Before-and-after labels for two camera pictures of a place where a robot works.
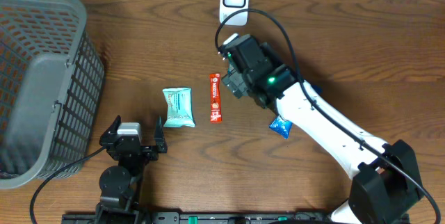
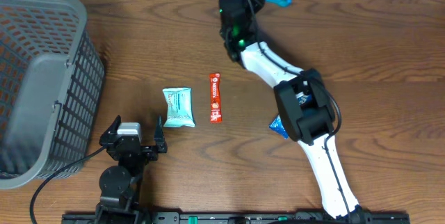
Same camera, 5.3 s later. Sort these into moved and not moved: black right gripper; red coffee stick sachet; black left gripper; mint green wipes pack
Moved: black right gripper
Not moved: red coffee stick sachet; black left gripper; mint green wipes pack
